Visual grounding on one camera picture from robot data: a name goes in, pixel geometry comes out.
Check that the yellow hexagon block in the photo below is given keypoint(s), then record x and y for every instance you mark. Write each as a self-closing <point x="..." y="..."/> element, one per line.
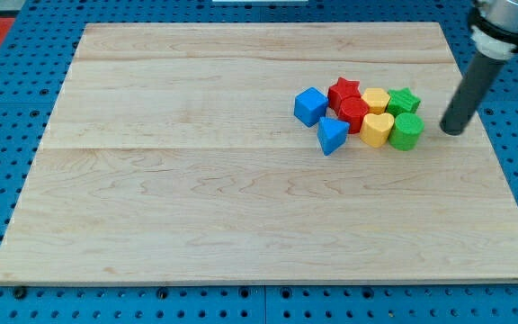
<point x="377" y="99"/>

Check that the blue triangle block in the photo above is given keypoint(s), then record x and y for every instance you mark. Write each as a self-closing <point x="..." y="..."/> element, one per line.
<point x="331" y="134"/>

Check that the red cylinder block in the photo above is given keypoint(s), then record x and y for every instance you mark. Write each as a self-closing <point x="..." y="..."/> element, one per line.
<point x="353" y="110"/>

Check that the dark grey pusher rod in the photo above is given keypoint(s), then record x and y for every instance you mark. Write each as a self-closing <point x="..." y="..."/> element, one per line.
<point x="473" y="87"/>

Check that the green star block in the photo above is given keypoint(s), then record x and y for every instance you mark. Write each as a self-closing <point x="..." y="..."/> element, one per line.
<point x="402" y="101"/>

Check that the blue cube block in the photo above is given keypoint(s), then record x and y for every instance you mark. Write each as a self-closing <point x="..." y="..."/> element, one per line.
<point x="310" y="106"/>

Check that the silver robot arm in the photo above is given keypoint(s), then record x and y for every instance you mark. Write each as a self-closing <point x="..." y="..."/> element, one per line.
<point x="494" y="27"/>

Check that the light wooden board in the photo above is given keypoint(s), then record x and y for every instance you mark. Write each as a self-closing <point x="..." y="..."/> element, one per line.
<point x="172" y="158"/>

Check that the red star block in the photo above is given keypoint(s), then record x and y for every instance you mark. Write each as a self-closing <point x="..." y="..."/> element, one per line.
<point x="341" y="90"/>

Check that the green cylinder block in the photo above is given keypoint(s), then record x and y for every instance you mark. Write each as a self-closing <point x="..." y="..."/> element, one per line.
<point x="406" y="131"/>

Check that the yellow heart block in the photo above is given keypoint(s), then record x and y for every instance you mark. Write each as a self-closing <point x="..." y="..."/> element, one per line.
<point x="376" y="128"/>

